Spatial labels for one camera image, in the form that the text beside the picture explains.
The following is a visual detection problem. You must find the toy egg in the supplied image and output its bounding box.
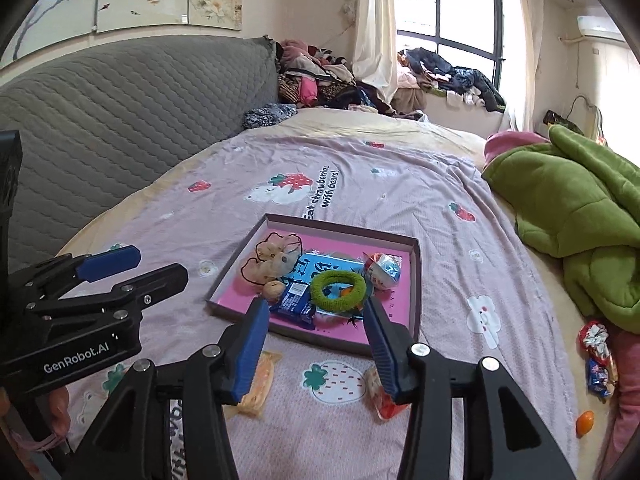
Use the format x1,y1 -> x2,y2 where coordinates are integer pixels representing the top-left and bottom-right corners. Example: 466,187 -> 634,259
362,251 -> 403,291

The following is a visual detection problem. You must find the green blanket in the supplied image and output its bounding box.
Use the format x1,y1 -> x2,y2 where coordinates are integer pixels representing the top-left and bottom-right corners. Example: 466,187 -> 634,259
481,124 -> 640,333

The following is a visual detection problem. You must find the pile of dark clothes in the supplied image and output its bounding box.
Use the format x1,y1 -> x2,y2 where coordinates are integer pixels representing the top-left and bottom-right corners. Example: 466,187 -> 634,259
397,47 -> 507,111

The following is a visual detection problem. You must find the lilac strawberry print sheet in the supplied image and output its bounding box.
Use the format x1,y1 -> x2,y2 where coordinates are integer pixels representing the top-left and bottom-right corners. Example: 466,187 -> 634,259
50,132 -> 581,480

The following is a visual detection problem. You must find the pile of mixed clothes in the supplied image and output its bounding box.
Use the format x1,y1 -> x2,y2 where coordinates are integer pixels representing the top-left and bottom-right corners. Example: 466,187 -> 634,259
275,37 -> 396,113

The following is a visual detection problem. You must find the pink quilt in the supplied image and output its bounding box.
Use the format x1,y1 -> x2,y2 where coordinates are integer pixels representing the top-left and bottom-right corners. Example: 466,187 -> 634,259
597,327 -> 640,476

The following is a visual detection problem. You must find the black framed window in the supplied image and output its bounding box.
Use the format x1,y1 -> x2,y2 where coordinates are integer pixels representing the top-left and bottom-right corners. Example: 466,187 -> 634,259
390,0 -> 516,96

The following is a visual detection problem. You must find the grey quilted headboard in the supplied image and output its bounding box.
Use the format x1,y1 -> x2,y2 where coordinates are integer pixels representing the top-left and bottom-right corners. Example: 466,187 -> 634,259
0,35 -> 281,271

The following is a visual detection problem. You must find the cream curtain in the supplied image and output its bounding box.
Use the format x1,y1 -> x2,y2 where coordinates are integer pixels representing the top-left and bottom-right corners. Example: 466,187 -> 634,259
350,0 -> 398,103
502,0 -> 546,133

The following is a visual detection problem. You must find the pink pillow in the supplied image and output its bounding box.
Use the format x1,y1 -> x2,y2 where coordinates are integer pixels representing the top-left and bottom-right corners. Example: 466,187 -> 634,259
482,130 -> 551,171

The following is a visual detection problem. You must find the white air conditioner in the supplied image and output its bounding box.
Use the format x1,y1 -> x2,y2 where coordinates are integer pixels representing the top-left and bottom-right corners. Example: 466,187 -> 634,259
576,14 -> 626,38

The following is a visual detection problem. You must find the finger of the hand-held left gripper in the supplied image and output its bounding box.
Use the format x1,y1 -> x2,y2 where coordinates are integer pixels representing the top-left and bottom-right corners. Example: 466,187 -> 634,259
25,262 -> 190,331
7,245 -> 142,311

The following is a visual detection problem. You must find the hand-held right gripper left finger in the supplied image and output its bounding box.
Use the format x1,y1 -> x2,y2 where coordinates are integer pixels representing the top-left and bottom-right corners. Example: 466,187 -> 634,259
62,297 -> 272,480

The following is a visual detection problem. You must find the red ball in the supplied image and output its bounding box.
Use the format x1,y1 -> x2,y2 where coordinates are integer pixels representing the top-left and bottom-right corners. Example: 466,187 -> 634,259
364,364 -> 413,422

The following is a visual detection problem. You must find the pink book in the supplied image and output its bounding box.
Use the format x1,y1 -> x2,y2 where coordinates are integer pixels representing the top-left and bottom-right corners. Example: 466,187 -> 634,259
217,222 -> 413,341

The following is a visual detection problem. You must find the small blue candy packet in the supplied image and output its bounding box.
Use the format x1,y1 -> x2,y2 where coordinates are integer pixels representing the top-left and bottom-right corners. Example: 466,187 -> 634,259
585,357 -> 618,400

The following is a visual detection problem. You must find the person's left hand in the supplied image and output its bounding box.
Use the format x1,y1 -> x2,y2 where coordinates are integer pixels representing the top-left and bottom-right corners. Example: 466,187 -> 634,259
42,386 -> 72,435

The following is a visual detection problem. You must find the pink wrist cord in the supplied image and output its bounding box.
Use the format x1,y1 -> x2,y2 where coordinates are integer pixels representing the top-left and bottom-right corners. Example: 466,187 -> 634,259
5,427 -> 68,456

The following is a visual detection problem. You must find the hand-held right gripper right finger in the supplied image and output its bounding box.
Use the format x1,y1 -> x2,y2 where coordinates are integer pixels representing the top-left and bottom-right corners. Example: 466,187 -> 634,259
361,296 -> 586,480

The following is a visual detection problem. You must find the blue patterned cloth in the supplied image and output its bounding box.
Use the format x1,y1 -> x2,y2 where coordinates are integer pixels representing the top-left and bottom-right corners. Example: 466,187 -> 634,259
242,102 -> 298,131

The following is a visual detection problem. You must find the blue snack packet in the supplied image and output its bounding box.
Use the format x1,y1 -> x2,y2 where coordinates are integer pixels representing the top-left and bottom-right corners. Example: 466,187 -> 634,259
269,280 -> 318,331

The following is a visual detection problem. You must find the clear packet of cake slices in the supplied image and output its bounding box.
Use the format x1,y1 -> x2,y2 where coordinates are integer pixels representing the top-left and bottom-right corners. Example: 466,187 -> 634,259
222,351 -> 282,418

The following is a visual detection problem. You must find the shallow grey cardboard box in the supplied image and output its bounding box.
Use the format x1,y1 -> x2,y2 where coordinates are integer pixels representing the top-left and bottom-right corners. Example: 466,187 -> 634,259
206,213 -> 423,358

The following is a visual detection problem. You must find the green fuzzy ring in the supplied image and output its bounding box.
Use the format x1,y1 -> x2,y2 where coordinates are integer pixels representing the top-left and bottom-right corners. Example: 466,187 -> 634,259
310,270 -> 368,313

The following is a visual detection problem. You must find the red white candy packet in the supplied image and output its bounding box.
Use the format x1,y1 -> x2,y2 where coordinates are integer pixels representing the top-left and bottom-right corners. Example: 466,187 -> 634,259
579,321 -> 612,361

